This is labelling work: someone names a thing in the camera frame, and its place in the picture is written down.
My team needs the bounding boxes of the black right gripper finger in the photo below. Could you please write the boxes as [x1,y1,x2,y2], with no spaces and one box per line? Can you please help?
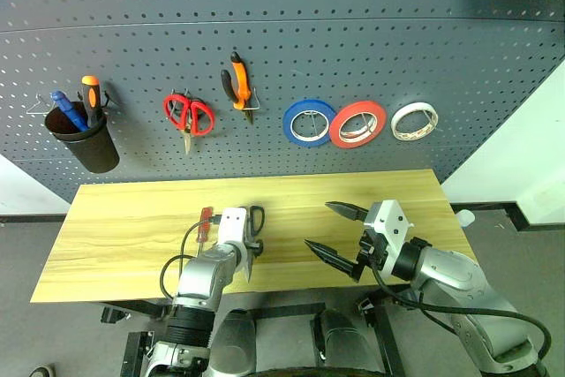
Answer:
[303,238,361,283]
[325,201,368,222]

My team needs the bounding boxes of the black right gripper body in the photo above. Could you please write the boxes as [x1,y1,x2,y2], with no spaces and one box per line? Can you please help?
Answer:
[354,229,390,284]

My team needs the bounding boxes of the orange black needle-nose pliers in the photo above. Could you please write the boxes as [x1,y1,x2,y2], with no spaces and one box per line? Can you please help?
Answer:
[220,51,256,125]

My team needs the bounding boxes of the dark grey rounded shape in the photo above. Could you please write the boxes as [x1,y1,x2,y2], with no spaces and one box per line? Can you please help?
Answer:
[211,309,258,377]
[315,309,372,369]

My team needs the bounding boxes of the red tape roll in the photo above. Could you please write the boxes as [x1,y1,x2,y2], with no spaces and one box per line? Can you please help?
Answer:
[328,100,388,149]

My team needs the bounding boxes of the blue tape roll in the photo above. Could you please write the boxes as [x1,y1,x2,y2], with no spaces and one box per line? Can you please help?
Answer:
[282,97,339,147]

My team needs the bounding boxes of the white tape roll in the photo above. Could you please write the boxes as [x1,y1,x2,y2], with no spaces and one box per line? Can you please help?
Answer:
[390,102,440,142]

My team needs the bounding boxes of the black plastic cup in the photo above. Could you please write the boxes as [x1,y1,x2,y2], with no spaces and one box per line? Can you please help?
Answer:
[43,102,121,174]

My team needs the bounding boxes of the grey metal pegboard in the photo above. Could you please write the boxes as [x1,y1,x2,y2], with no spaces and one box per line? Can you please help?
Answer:
[0,0,565,204]

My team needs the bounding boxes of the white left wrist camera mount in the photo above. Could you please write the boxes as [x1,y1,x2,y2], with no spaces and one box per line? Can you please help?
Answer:
[215,207,248,248]

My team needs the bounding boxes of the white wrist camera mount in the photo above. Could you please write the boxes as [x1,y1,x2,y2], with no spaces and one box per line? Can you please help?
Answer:
[215,207,248,248]
[362,199,414,283]

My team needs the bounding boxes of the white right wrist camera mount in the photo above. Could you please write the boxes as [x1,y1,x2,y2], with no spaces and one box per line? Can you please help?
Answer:
[362,199,414,283]

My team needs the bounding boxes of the red handled screwdriver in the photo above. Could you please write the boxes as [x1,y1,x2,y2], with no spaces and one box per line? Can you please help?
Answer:
[195,206,216,245]

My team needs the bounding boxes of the black metal table frame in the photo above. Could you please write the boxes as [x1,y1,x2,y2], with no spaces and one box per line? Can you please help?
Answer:
[100,290,405,377]

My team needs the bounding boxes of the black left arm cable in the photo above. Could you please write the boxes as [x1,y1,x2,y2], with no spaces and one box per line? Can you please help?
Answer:
[158,216,222,303]

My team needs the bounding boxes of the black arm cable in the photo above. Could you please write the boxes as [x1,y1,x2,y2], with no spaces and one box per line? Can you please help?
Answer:
[158,216,222,303]
[368,257,553,377]

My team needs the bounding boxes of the red handled scissors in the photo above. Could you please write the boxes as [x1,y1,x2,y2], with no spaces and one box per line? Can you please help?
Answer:
[162,93,216,156]

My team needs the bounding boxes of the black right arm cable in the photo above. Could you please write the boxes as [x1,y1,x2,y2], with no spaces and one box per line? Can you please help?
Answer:
[368,257,553,377]

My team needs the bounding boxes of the silver wire pegboard hook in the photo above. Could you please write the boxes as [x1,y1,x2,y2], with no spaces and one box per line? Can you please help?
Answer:
[240,85,262,112]
[25,93,57,116]

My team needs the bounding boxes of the black wall baseboard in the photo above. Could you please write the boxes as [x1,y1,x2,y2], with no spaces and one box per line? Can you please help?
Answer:
[449,202,565,232]
[0,214,70,224]

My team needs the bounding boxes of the orange black handled screwdriver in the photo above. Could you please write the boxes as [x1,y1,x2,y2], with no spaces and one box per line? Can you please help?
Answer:
[80,75,103,130]

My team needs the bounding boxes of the blue handled screwdriver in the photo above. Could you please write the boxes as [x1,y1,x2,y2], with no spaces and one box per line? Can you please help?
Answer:
[50,89,89,133]

